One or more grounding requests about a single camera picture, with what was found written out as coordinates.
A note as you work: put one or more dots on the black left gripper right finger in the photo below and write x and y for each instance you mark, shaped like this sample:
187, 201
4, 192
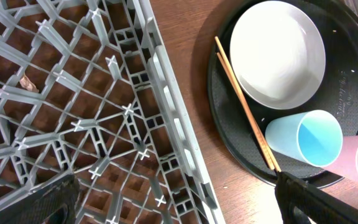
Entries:
301, 202

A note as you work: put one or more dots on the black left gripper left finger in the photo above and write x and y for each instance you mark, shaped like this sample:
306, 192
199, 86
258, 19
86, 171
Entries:
54, 203

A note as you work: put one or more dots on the light blue plastic cup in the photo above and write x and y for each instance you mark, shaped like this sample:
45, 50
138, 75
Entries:
313, 137

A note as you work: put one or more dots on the wooden chopstick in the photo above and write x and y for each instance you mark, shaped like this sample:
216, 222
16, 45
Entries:
222, 52
242, 109

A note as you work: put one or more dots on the white round plate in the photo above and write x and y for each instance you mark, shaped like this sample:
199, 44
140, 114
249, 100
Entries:
277, 55

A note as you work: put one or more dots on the grey plastic dishwasher rack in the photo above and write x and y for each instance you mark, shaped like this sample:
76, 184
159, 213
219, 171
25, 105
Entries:
109, 111

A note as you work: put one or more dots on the food scrap in rack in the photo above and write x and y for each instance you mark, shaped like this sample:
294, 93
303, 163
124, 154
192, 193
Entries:
26, 83

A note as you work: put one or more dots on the round black serving tray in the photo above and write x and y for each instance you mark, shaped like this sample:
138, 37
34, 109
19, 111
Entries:
338, 93

